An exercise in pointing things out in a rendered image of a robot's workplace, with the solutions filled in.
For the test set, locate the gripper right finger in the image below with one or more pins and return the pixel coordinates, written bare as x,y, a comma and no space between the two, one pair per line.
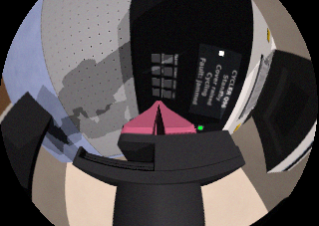
172,123

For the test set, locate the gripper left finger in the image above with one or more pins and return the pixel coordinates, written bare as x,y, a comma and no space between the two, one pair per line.
146,122

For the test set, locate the black and white benchtop lab instrument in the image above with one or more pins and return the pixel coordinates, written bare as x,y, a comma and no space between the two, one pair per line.
203,59

